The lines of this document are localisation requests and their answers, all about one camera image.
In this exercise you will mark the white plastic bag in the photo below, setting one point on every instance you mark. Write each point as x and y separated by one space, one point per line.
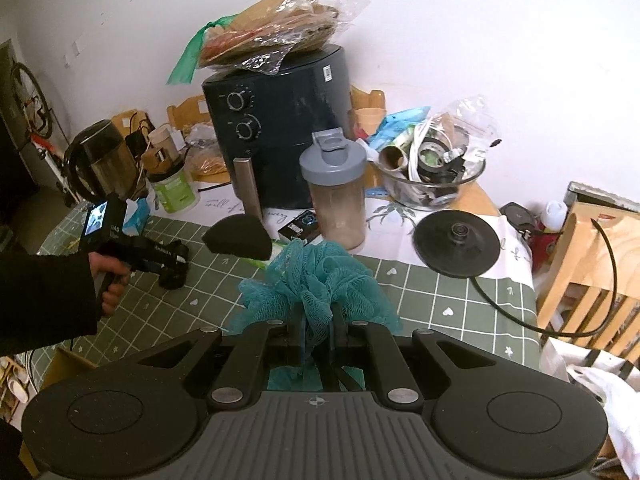
615 410

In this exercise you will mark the clear bag of snacks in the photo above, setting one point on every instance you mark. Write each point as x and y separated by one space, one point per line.
207 155

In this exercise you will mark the bicycle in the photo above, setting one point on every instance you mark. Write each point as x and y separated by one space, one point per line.
37 105

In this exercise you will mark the green label jar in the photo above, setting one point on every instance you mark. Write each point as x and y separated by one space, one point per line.
172 192

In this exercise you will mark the blue white tissue pack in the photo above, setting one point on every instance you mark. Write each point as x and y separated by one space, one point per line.
136 217

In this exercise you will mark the clear bag of round crackers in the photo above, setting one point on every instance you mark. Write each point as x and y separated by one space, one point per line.
280 25

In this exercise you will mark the teal bath loofah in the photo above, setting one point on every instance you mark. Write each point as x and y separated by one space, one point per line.
320 280

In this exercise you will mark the black power adapter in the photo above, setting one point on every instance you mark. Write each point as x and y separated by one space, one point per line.
517 217

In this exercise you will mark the black electric kettle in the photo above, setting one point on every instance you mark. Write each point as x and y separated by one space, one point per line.
105 160

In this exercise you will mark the red bottle white cap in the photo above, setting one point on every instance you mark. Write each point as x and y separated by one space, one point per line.
547 240

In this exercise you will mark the wooden slatted chair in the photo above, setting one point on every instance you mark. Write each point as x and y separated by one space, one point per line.
580 260

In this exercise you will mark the grey lid shaker bottle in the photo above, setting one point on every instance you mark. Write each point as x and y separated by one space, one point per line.
335 200

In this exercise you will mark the crumpled clear plastic bag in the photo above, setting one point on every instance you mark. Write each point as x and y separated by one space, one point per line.
475 120

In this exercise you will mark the small black printed box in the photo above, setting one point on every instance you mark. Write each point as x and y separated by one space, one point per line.
299 225

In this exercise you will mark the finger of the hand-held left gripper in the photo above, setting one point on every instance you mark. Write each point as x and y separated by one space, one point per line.
175 272

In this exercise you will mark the person's left hand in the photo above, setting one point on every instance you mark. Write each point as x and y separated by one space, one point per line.
111 295

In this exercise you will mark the black round kettle base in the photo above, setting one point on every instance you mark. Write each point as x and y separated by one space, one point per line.
455 245

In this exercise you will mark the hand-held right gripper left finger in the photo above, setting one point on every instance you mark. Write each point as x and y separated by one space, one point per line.
300 340

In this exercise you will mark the black air fryer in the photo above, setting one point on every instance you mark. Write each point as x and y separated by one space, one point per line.
285 110

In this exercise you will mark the black tape roll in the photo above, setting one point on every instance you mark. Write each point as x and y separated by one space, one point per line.
434 156

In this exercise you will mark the green checked tablecloth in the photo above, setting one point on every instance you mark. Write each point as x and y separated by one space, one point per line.
440 305

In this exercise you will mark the person's left forearm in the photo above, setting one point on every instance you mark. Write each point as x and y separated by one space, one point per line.
45 295

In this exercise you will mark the glass bowl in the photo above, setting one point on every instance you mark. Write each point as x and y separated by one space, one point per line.
430 195

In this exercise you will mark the teal packet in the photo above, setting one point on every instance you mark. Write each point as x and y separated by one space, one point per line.
400 122

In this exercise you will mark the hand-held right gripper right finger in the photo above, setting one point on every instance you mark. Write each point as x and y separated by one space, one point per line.
336 332

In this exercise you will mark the cardboard tube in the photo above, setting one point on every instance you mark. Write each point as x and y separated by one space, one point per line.
392 156

